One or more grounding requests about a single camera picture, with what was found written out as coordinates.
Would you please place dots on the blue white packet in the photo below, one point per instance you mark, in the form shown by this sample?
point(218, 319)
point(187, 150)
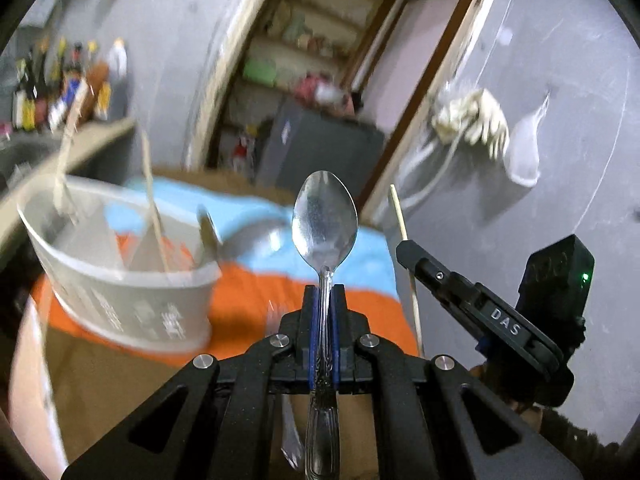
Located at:
point(67, 105)

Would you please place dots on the stainless steel sink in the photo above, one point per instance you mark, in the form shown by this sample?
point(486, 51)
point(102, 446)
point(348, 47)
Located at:
point(25, 152)

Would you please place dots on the person's right forearm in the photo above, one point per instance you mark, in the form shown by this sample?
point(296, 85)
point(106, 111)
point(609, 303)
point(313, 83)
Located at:
point(575, 450)

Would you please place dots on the white plastic utensil holder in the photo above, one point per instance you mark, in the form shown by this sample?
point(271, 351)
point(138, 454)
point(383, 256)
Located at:
point(125, 305)

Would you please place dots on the yellow capped oil bottle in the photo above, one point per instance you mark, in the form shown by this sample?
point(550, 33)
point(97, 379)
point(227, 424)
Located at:
point(60, 67)

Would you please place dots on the dark soy sauce bottle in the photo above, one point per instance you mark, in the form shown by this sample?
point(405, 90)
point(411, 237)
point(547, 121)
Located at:
point(36, 90)
point(20, 95)

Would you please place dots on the wooden shelf unit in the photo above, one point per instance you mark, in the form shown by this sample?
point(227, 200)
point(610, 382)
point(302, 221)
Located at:
point(310, 20)

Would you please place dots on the crumpled cream rubber glove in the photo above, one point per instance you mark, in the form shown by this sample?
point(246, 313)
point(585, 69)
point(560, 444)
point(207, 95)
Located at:
point(450, 117)

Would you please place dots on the large plastic vinegar jug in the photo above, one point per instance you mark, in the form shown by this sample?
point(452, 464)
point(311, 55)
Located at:
point(119, 67)

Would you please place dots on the grey metal cabinet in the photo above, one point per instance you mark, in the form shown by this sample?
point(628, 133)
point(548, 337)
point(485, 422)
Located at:
point(325, 150)

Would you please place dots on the blue orange striped cloth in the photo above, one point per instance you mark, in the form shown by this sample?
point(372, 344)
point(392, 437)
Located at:
point(250, 300)

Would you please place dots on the green box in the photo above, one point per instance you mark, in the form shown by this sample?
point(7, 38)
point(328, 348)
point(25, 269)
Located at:
point(260, 71)

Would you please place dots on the red white bag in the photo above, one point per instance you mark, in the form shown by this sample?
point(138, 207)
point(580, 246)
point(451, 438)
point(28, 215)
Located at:
point(244, 150)

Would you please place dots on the beige kitchen counter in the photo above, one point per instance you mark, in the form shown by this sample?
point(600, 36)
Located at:
point(95, 137)

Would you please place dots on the clear glass bottle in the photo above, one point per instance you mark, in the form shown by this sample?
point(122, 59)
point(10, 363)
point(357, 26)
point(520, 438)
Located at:
point(92, 57)

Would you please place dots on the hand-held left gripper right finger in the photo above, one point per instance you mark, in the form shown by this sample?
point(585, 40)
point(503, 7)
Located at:
point(336, 340)

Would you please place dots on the stainless steel fork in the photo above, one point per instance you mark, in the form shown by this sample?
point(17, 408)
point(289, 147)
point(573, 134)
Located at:
point(291, 440)

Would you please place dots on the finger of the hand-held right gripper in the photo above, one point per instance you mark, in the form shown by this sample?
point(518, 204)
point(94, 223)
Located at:
point(475, 305)

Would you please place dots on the red capped sauce bottle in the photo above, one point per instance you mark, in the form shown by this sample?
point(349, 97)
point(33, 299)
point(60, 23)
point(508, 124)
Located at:
point(76, 65)

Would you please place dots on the person's right hand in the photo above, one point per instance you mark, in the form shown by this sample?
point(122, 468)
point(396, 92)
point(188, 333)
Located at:
point(505, 395)

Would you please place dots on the small stainless steel spoon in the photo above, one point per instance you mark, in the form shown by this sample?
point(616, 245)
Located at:
point(209, 232)

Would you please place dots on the large stainless steel spoon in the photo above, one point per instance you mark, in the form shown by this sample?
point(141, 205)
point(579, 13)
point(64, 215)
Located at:
point(325, 220)

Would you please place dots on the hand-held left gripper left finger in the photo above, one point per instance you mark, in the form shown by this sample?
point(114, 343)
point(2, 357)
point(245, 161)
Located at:
point(313, 340)

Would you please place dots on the pink cloth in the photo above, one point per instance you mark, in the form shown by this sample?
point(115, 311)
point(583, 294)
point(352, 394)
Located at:
point(307, 87)

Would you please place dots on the brown wooden door frame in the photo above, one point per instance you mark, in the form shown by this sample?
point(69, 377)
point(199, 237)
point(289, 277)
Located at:
point(425, 85)

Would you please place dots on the white plastic bag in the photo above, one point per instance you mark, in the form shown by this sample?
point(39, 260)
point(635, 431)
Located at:
point(525, 155)

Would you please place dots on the white painted door frame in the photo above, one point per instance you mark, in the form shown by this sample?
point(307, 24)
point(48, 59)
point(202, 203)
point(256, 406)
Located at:
point(225, 60)

